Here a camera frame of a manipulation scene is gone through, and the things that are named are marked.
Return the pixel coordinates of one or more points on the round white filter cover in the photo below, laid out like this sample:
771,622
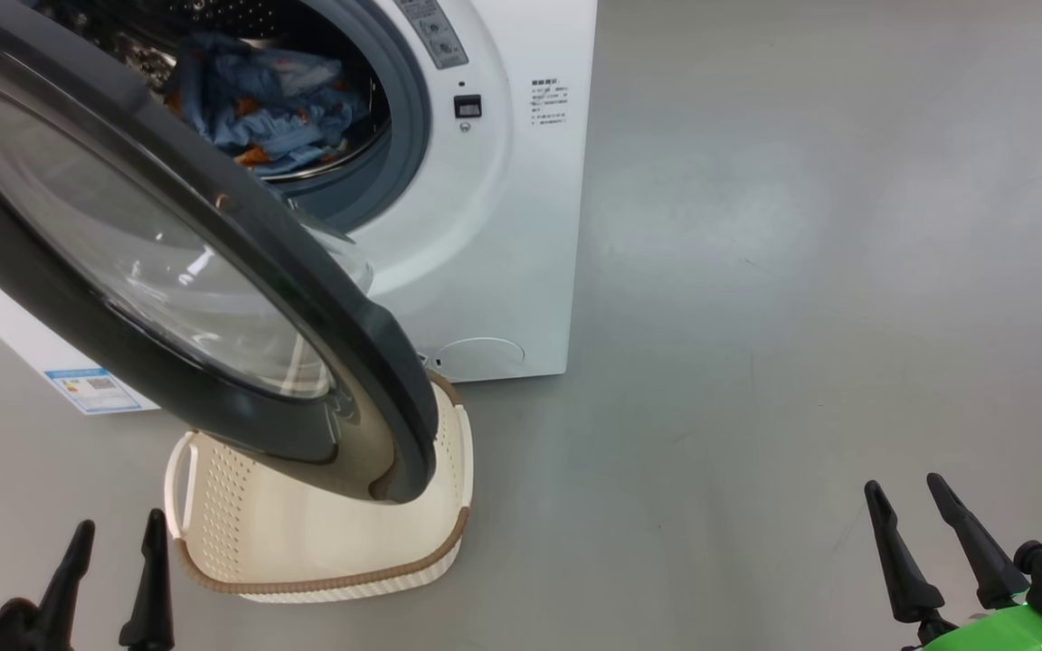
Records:
485,357

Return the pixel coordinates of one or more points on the cream perforated laundry basket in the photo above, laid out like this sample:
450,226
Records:
304,551

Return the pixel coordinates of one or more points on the blue energy label sticker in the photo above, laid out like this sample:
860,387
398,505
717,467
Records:
91,391

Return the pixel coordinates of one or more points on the white front-load washing machine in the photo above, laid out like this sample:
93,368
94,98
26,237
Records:
503,253

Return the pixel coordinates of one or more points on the grey warning sticker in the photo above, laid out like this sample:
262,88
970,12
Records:
435,32

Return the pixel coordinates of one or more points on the cream and blue garment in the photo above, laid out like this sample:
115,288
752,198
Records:
241,72

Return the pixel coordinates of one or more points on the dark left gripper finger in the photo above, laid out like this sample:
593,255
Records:
152,597
69,588

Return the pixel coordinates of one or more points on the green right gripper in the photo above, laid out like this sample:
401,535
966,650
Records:
1000,633

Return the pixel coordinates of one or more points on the black round glass door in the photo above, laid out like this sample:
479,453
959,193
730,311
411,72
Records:
123,235

